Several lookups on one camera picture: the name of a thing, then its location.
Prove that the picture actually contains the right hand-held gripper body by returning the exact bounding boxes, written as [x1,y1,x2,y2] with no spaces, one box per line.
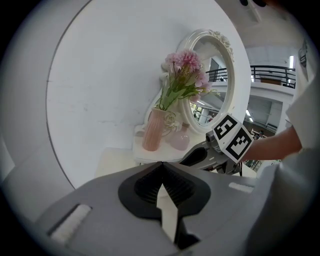
[206,113,255,176]

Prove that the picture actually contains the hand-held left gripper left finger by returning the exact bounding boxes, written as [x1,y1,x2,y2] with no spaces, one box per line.
[34,161,181,256]

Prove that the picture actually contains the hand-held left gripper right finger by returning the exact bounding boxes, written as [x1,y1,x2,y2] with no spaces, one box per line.
[161,161,262,256]

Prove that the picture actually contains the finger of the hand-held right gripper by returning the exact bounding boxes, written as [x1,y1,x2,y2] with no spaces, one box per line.
[179,141,214,167]
[197,156,221,172]

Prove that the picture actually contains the person's right forearm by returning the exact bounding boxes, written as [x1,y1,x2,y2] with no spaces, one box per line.
[241,124,304,164]

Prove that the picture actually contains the white vanity dressing table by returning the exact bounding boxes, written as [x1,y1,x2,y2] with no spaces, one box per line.
[94,72,260,179]

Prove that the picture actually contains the round pink glass bottle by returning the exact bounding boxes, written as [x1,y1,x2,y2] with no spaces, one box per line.
[169,124,191,152]

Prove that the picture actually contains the pink ribbed vase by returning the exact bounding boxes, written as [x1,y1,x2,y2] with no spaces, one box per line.
[142,107,167,152]

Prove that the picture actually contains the oval white-framed mirror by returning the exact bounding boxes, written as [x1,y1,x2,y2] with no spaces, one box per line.
[176,28,238,136]

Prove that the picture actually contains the person's white shirt torso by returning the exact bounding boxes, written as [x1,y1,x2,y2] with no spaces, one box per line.
[246,72,320,256]

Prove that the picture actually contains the black balcony railing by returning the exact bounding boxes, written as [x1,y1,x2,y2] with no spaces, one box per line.
[250,65,297,89]

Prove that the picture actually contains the pink artificial flower bunch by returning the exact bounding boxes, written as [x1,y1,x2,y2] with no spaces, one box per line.
[159,49,221,112]

